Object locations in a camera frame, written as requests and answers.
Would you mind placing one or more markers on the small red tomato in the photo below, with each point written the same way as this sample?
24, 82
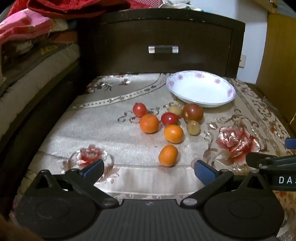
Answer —
139, 109

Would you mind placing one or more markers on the orange tangerine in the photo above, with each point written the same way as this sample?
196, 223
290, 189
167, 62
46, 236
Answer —
149, 123
168, 155
173, 134

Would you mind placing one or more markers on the white floral bowl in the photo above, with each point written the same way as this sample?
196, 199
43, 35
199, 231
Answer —
198, 90

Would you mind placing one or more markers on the beige mattress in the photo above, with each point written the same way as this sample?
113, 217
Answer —
27, 83

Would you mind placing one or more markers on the wall socket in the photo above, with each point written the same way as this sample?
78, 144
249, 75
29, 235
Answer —
242, 61

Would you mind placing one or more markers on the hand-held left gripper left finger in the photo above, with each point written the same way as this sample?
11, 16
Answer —
94, 168

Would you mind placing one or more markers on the dark wooden drawer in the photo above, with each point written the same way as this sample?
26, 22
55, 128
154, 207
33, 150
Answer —
127, 51

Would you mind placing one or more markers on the dark wooden bed frame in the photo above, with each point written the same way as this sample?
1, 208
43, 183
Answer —
34, 122

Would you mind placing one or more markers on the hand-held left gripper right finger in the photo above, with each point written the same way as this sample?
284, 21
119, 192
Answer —
203, 172

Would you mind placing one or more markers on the red towel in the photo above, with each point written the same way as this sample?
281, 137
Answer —
76, 5

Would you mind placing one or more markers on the pink floral blanket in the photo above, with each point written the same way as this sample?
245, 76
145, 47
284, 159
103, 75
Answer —
20, 25

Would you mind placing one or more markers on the large dark red tomato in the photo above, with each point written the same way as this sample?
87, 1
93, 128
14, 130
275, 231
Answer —
192, 112

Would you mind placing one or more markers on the small brown fruit front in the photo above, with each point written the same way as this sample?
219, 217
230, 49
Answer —
193, 128

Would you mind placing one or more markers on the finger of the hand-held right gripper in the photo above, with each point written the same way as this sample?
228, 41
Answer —
291, 143
259, 160

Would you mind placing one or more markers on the red tomato with stem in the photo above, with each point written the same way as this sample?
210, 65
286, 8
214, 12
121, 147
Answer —
169, 118

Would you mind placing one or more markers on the small yellow-green fruit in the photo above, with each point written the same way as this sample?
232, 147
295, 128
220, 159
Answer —
174, 110

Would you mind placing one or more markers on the floral beige mat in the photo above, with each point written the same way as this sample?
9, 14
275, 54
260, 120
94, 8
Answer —
92, 129

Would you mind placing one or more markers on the light wooden cabinet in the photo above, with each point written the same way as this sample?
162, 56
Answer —
282, 58

